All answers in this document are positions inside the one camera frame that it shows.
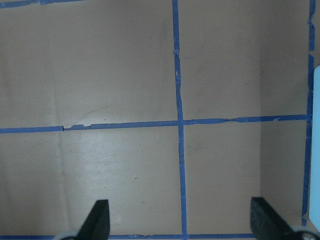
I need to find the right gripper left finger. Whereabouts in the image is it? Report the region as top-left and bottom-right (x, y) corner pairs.
(73, 199), (111, 240)

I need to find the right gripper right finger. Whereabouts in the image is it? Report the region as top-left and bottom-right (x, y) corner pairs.
(250, 197), (303, 240)

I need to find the teal plastic bin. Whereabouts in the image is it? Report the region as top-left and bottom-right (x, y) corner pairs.
(309, 66), (320, 231)

